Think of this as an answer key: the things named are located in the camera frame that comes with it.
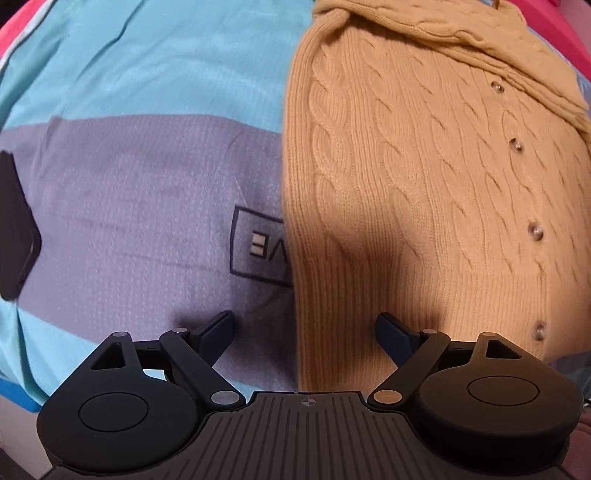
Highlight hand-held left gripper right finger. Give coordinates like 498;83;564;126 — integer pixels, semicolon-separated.
367;312;525;409

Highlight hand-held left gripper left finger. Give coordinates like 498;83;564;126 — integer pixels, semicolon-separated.
89;310;246;409

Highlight tan cable-knit cardigan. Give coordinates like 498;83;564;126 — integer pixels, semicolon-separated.
279;0;591;395

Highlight black flat device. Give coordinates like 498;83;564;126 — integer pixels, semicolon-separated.
0;150;42;302

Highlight blue grey patterned bed sheet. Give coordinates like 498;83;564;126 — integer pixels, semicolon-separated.
0;0;591;416

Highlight pink blanket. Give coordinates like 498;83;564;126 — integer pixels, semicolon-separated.
501;0;591;81

